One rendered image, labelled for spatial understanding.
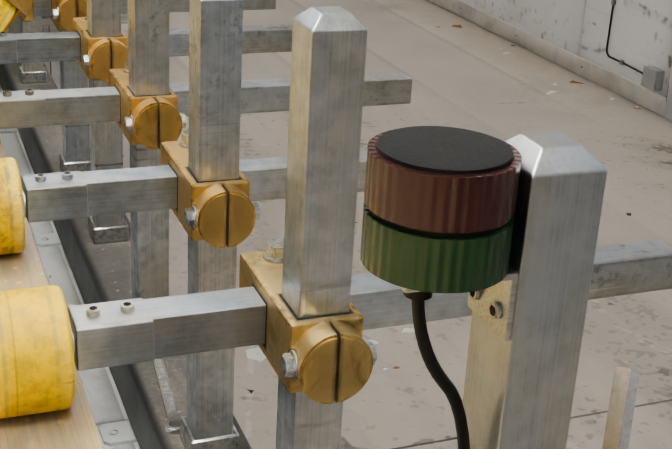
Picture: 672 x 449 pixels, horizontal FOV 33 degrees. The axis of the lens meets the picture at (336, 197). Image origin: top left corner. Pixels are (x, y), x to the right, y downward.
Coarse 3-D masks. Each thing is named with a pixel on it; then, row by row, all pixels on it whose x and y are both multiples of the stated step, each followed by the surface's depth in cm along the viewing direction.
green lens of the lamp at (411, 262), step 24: (384, 240) 44; (408, 240) 43; (432, 240) 43; (456, 240) 43; (480, 240) 43; (504, 240) 44; (384, 264) 44; (408, 264) 43; (432, 264) 43; (456, 264) 43; (480, 264) 44; (504, 264) 45; (408, 288) 44; (432, 288) 43; (456, 288) 44; (480, 288) 44
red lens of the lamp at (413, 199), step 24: (384, 168) 43; (408, 168) 42; (504, 168) 43; (384, 192) 43; (408, 192) 42; (432, 192) 42; (456, 192) 42; (480, 192) 42; (504, 192) 43; (384, 216) 44; (408, 216) 43; (432, 216) 42; (456, 216) 42; (480, 216) 43; (504, 216) 44
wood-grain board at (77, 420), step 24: (0, 144) 121; (0, 264) 94; (24, 264) 94; (0, 288) 90; (72, 408) 74; (0, 432) 72; (24, 432) 72; (48, 432) 72; (72, 432) 72; (96, 432) 72
